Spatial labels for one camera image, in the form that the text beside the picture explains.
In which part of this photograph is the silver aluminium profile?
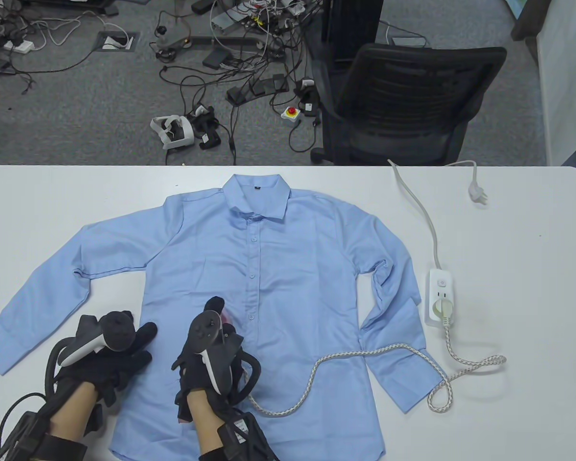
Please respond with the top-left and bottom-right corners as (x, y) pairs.
(210, 10), (257, 35)

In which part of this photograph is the person's left forearm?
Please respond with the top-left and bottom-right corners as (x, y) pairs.
(48, 384), (100, 440)

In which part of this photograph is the grey desk leg base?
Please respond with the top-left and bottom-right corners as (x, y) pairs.
(155, 23), (265, 52)

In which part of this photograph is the dark grey panel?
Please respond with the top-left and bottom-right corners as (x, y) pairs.
(511, 0), (552, 41)

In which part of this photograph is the white partition panel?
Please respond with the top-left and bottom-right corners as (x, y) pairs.
(538, 0), (576, 166)

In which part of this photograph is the white black handheld scanner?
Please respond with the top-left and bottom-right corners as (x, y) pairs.
(295, 78), (320, 117)

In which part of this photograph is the white braided iron cord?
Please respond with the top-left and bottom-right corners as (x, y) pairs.
(246, 298), (508, 417)

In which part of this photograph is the black mesh office chair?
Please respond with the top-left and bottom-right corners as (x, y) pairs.
(311, 43), (508, 166)

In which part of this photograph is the white table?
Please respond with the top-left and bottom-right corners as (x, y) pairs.
(0, 165), (576, 461)

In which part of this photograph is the person's right hand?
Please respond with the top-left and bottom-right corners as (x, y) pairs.
(172, 296), (248, 425)

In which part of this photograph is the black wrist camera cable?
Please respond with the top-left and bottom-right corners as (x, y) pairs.
(0, 391), (48, 452)

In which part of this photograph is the black desk foot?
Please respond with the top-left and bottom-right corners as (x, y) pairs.
(19, 0), (120, 17)

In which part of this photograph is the light blue long-sleeve shirt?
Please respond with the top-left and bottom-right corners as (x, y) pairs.
(0, 174), (447, 461)

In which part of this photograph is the tangle of floor cables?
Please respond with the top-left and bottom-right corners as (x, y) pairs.
(0, 0), (324, 166)

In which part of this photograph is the white VR headset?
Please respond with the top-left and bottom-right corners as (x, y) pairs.
(150, 115), (195, 150)

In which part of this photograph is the grey floor socket box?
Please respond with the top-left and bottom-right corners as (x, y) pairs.
(95, 32), (140, 52)

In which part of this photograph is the black and white controller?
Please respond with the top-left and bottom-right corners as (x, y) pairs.
(46, 311), (137, 390)
(188, 310), (262, 408)

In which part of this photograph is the grey power strip cable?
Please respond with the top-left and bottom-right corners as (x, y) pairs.
(388, 160), (489, 272)

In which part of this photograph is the person's left hand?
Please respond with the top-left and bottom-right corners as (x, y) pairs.
(53, 311), (159, 435)

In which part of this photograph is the black computer tower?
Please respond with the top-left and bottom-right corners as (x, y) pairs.
(321, 0), (384, 65)

